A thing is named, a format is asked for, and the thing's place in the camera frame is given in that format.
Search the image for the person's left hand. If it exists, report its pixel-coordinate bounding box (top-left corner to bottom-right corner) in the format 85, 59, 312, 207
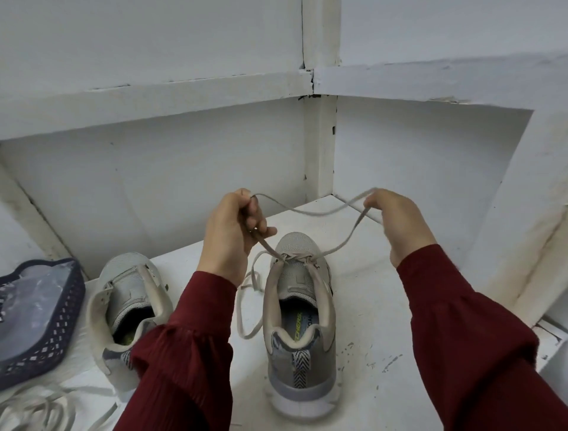
196, 187, 278, 287

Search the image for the person's right hand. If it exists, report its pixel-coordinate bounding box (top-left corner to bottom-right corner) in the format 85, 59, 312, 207
363, 188, 438, 269

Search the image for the grey shoelace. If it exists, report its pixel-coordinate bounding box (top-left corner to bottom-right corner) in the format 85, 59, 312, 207
234, 187, 378, 341
0, 382, 118, 431

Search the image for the grey mesh shoe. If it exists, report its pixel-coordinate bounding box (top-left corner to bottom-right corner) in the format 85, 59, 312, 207
262, 231, 343, 421
86, 252, 174, 392

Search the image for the clear plastic bag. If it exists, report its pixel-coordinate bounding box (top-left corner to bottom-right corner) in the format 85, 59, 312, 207
0, 265, 74, 361

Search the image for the person's left forearm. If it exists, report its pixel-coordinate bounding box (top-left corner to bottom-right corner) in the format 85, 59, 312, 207
114, 271, 239, 431

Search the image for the person's right forearm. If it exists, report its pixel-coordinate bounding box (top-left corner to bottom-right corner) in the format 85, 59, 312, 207
396, 243, 568, 431

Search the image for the dark plastic lattice basket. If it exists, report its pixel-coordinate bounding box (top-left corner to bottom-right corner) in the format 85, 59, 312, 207
0, 258, 87, 390

